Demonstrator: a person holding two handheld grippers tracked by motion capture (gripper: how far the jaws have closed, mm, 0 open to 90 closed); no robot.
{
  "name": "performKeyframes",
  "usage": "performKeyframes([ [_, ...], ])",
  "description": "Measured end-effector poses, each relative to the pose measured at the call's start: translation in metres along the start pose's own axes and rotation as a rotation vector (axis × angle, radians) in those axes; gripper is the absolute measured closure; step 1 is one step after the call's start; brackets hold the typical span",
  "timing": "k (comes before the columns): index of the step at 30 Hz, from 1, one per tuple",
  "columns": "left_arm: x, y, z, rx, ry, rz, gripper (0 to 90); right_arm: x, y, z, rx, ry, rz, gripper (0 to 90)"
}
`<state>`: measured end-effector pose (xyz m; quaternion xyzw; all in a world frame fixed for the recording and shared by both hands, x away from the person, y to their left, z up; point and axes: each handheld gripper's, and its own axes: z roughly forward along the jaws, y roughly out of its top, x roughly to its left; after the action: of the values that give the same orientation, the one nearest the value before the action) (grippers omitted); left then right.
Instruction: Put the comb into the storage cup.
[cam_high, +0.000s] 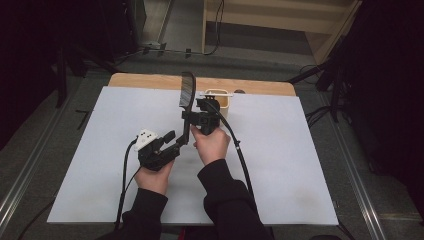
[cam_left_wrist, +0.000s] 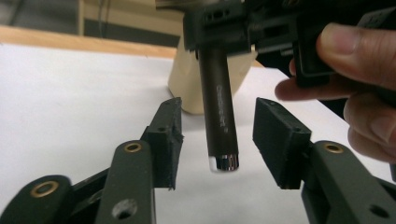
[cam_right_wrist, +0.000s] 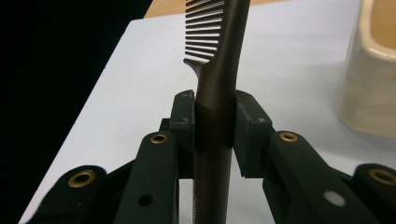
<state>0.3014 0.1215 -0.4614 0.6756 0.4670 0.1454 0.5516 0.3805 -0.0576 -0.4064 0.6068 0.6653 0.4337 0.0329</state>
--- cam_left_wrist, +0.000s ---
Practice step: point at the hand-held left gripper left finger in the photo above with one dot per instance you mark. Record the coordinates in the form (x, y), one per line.
(165, 146)

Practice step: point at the beige furniture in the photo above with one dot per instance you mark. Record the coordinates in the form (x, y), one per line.
(130, 18)

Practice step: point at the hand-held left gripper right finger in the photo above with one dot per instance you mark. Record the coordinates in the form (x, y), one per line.
(280, 143)

